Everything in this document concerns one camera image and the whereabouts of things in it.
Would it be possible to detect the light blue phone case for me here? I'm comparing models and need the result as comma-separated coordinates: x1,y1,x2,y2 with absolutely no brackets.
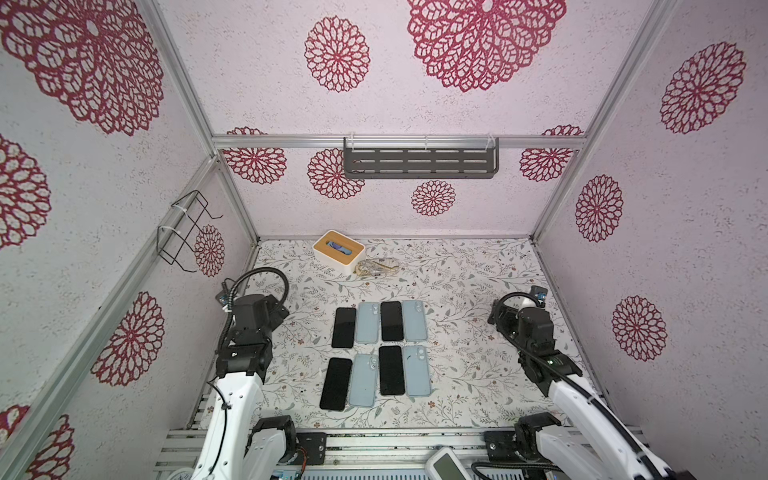
355,302,381,344
403,345,432,397
401,300,428,342
348,354,379,408

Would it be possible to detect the black phone with screen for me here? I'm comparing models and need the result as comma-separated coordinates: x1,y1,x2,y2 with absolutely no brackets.
379,346,405,396

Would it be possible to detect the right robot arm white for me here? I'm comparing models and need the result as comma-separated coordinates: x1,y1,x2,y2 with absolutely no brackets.
489,292,678,479

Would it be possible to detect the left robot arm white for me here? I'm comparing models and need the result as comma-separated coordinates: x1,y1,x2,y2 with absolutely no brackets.
192,294,297,479

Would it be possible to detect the clear plastic bag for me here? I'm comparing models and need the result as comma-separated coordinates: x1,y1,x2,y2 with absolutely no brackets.
354,257,400,278

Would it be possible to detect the white tissue box wooden lid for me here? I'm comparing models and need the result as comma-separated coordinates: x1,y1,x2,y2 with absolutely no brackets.
312,230,367,275

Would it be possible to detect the white device at bottom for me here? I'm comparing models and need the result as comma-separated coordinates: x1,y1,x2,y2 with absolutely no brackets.
424,447,472,480

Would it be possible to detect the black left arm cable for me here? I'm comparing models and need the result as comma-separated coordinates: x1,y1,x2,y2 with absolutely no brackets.
206,266,291,480

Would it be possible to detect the grey wall shelf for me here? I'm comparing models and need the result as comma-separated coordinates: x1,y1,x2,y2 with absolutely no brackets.
342,138,500,180

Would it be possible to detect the black wire rack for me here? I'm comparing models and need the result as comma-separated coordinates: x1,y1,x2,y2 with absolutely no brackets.
155,189,223,274

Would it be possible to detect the metal base rail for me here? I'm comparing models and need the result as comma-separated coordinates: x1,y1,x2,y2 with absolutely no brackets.
152,427,652,480

